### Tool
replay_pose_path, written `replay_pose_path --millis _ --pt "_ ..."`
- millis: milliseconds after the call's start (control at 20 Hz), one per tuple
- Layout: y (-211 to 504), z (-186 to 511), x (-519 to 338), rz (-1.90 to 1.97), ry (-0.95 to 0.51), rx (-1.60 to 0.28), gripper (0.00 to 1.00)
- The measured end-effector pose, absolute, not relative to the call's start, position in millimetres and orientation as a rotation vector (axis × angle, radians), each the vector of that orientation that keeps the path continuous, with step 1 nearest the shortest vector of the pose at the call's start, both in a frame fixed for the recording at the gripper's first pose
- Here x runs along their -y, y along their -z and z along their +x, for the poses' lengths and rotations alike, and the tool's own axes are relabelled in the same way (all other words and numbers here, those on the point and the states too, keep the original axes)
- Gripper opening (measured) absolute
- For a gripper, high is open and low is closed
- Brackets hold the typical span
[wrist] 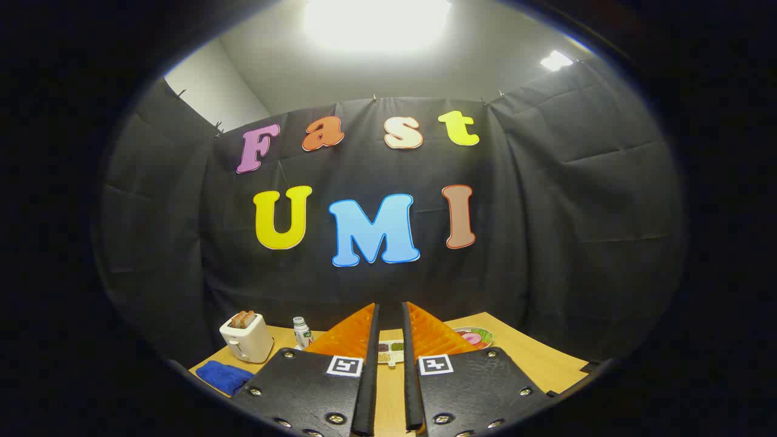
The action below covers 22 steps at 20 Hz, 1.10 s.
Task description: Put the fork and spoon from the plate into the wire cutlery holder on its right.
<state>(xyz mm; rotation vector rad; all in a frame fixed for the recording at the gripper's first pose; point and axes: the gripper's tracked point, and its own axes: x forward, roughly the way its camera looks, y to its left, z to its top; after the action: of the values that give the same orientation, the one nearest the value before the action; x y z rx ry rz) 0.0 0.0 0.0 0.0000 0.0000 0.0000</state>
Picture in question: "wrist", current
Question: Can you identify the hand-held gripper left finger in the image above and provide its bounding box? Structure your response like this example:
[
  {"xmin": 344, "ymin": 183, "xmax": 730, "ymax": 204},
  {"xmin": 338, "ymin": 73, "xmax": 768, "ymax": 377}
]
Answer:
[{"xmin": 231, "ymin": 302, "xmax": 381, "ymax": 437}]

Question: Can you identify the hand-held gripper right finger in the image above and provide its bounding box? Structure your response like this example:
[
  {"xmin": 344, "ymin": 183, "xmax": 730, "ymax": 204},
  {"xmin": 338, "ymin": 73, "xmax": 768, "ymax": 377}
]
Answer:
[{"xmin": 401, "ymin": 302, "xmax": 556, "ymax": 437}]

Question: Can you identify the white divided condiment tray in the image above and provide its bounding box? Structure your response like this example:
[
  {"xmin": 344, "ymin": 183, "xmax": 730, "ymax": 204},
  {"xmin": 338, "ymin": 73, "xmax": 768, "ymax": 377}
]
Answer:
[{"xmin": 378, "ymin": 340, "xmax": 405, "ymax": 368}]

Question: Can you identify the plate of toy food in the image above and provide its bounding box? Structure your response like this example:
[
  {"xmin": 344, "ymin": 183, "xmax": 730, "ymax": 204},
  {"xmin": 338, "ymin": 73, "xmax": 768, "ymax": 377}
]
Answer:
[{"xmin": 452, "ymin": 327, "xmax": 494, "ymax": 351}]

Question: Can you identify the small clear plastic bottle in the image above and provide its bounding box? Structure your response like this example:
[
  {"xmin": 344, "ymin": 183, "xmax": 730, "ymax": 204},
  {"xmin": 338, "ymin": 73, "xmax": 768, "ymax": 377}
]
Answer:
[{"xmin": 293, "ymin": 316, "xmax": 314, "ymax": 350}]

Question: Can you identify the white toaster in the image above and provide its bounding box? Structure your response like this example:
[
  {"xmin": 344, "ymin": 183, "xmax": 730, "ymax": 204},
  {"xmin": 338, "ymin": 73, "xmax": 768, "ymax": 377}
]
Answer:
[{"xmin": 219, "ymin": 313, "xmax": 275, "ymax": 364}]

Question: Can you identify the blue towel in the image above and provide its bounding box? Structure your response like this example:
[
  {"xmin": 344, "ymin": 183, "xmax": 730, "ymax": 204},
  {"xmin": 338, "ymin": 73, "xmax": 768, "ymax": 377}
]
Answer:
[{"xmin": 195, "ymin": 361, "xmax": 254, "ymax": 396}]

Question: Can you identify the small ceiling light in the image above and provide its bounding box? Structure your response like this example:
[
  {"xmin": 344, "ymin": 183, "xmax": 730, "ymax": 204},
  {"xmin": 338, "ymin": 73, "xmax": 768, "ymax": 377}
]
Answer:
[{"xmin": 540, "ymin": 50, "xmax": 574, "ymax": 72}]

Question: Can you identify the large ceiling light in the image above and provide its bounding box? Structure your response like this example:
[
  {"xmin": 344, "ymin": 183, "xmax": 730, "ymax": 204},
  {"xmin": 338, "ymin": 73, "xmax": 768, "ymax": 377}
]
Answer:
[{"xmin": 302, "ymin": 0, "xmax": 453, "ymax": 55}]

